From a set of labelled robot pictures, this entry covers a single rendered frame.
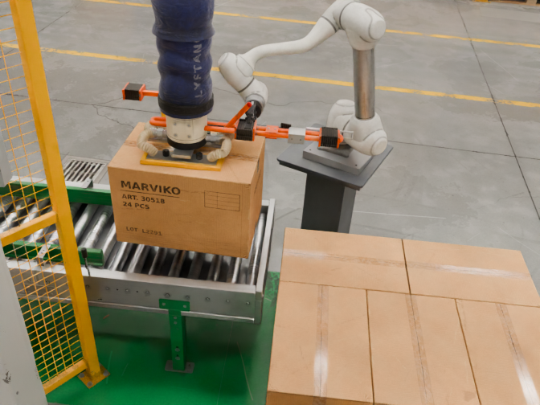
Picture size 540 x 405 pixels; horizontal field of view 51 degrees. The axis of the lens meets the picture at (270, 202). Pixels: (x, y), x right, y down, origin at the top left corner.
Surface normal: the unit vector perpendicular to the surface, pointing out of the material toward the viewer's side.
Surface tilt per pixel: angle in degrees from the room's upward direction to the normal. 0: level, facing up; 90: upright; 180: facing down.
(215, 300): 90
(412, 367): 0
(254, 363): 0
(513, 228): 0
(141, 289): 90
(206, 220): 90
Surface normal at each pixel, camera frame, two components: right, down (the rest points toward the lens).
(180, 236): -0.14, 0.57
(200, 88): 0.72, 0.20
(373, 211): 0.05, -0.81
